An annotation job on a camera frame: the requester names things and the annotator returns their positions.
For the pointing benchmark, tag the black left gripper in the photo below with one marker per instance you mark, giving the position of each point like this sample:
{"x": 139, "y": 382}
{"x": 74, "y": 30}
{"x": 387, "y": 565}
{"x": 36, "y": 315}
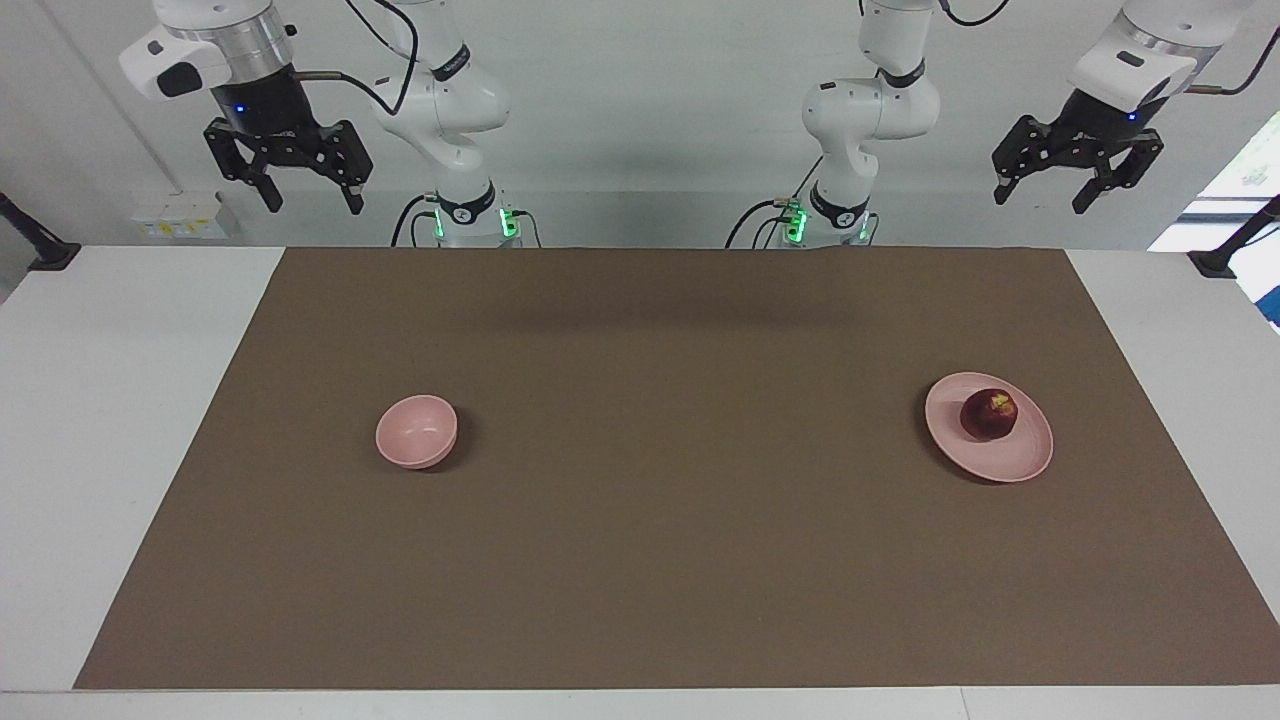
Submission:
{"x": 1100, "y": 130}

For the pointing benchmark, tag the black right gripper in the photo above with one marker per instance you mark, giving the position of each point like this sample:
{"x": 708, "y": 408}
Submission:
{"x": 262, "y": 110}

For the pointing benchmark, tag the dark red apple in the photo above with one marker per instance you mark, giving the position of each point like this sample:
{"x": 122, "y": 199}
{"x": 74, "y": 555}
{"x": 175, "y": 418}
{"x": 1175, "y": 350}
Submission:
{"x": 988, "y": 418}

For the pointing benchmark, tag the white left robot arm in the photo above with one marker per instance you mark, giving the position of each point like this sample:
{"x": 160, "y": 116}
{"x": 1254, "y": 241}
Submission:
{"x": 860, "y": 110}

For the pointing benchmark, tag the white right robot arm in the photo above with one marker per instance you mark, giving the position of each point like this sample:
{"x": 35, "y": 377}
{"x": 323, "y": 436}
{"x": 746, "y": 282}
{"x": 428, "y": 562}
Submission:
{"x": 450, "y": 100}

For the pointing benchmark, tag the pink bowl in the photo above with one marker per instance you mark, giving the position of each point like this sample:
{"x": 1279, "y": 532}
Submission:
{"x": 415, "y": 430}

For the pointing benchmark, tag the pink plate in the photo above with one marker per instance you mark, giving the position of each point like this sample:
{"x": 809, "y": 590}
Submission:
{"x": 990, "y": 458}

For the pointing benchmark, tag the blue object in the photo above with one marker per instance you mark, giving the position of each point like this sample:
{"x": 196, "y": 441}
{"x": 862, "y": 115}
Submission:
{"x": 1273, "y": 305}

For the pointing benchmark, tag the brown table mat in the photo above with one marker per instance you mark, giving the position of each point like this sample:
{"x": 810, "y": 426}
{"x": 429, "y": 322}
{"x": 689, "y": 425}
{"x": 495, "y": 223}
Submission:
{"x": 660, "y": 540}

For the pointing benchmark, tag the white wall power strip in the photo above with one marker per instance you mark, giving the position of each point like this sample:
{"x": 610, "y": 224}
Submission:
{"x": 180, "y": 218}

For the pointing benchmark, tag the black clamp mount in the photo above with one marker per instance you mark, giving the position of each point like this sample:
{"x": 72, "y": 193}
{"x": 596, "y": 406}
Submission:
{"x": 50, "y": 257}
{"x": 1215, "y": 262}

